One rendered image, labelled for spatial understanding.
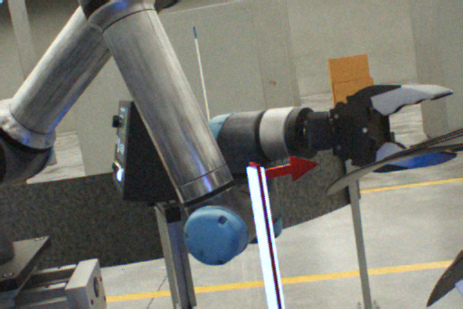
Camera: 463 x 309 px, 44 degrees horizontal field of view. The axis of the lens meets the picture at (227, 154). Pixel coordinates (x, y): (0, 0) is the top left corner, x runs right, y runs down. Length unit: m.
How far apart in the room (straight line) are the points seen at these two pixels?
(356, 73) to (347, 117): 7.99
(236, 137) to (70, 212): 1.73
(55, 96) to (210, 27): 5.78
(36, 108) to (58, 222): 1.57
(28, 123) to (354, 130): 0.54
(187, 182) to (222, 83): 5.97
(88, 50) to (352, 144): 0.43
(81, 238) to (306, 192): 1.01
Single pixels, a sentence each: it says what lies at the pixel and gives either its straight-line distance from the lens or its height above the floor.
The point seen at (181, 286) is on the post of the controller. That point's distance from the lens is 1.09.
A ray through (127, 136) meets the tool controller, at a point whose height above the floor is 1.19.
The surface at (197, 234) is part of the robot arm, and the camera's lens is 0.71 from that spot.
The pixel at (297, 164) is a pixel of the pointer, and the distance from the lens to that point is 0.54.
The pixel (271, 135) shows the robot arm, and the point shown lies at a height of 1.18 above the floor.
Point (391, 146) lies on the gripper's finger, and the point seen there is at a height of 1.16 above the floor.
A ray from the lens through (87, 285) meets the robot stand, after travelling 0.93.
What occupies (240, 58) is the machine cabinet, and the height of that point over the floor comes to 1.41.
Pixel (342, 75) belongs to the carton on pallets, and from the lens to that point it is 8.70.
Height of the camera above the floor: 1.28
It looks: 8 degrees down
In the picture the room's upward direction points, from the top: 9 degrees counter-clockwise
